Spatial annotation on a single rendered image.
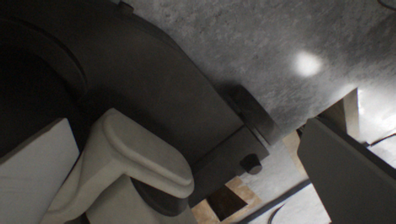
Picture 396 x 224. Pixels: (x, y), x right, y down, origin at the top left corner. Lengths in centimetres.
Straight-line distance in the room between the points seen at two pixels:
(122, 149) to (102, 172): 4
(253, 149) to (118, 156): 36
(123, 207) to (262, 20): 55
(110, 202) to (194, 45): 41
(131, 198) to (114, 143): 10
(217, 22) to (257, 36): 13
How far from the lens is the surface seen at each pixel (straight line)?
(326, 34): 81
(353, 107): 117
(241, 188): 113
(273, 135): 57
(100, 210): 38
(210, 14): 57
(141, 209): 34
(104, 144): 28
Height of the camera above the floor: 52
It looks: 51 degrees down
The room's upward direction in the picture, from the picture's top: 153 degrees clockwise
